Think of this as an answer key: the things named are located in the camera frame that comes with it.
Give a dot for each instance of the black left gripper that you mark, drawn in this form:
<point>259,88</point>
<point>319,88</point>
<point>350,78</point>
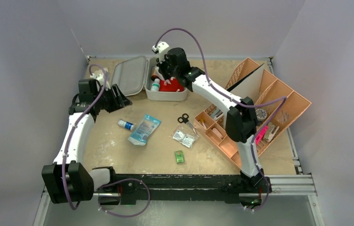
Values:
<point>118,100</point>

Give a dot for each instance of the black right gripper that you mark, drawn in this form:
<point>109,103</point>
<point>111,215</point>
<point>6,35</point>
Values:
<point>165,69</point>

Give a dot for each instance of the red fabric pouch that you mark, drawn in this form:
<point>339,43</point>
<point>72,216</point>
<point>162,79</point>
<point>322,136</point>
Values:
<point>171,85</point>

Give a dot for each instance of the brown bottle orange cap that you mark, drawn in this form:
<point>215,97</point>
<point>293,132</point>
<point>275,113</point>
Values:
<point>155,74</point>

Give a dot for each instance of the grey medicine case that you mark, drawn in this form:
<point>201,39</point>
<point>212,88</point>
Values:
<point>140,73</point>

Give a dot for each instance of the clear white cap bottle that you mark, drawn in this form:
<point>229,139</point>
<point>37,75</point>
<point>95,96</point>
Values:
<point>155,85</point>

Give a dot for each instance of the blue clear wipes packet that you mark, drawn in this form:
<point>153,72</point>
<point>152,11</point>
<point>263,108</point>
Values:
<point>143,131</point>

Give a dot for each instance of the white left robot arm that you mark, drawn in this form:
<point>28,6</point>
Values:
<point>66,179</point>

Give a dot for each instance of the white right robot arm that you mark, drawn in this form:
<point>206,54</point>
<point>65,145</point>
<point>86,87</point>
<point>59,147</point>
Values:
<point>240,117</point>

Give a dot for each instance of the white bottle blue label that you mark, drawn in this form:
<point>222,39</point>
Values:
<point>127,125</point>

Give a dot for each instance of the grey stapler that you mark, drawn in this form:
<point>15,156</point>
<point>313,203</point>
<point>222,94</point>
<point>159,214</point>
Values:
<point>216,114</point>

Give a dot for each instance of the clear bag of sachets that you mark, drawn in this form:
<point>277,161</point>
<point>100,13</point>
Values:
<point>185,135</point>

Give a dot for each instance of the pink eraser block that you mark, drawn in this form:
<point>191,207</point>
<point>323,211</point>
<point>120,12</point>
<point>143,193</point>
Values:
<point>217,133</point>

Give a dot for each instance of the small green box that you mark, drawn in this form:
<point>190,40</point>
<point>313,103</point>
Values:
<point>179,156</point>

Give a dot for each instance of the peach plastic desk organizer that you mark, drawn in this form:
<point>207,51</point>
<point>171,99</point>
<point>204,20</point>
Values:
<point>267,87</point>

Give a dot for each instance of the pink sticky note block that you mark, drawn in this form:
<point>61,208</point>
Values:
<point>261,134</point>

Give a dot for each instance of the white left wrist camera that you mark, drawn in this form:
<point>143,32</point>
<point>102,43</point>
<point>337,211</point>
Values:
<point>102,78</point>

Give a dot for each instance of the black handled scissors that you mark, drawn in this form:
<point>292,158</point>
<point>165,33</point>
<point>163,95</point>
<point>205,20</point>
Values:
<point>184,118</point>

